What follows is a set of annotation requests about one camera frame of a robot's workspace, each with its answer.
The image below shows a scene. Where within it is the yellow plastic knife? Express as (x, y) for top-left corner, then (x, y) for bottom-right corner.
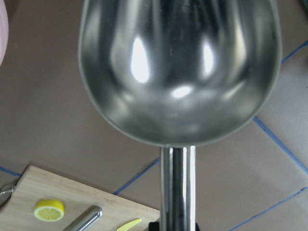
(116, 218), (142, 231)

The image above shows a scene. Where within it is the lemon half slice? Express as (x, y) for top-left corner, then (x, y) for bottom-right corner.
(33, 199), (65, 222)

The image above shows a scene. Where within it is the steel cylinder tool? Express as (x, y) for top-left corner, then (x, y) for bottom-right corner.
(63, 205), (103, 231)

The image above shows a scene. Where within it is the pink bowl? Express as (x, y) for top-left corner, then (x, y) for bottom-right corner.
(0, 0), (9, 64)

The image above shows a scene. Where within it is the wooden cutting board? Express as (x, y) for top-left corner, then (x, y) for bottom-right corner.
(0, 166), (160, 231)

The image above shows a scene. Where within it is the silver metal ice scoop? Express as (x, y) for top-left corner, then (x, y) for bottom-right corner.
(78, 0), (282, 228)

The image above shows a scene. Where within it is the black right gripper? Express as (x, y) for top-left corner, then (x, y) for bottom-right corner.
(148, 221), (199, 231)

